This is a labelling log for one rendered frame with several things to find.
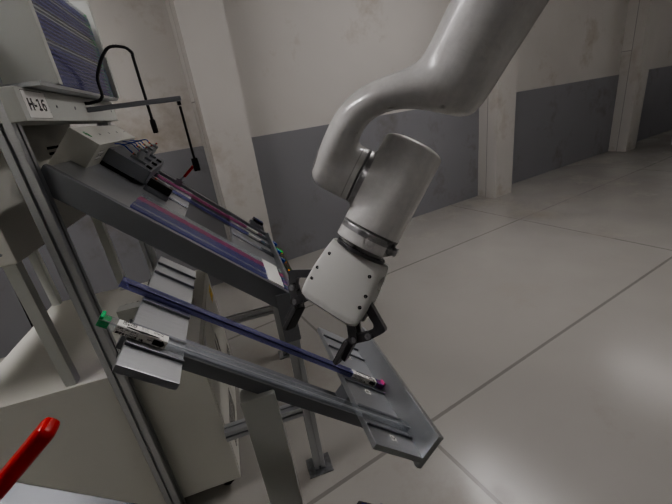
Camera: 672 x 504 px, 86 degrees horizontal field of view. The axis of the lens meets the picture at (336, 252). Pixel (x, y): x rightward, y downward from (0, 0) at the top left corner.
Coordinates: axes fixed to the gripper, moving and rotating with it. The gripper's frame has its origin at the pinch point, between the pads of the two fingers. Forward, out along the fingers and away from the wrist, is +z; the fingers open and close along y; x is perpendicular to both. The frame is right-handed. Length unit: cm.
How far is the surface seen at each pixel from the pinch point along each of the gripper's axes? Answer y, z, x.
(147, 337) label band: 14.0, 4.2, 17.3
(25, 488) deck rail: 6.3, 9.0, 32.5
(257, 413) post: 4.1, 18.9, -3.8
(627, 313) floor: -98, -30, -191
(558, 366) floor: -71, 7, -144
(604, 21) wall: -12, -369, -527
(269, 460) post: -0.6, 28.4, -8.2
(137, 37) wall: 231, -48, -123
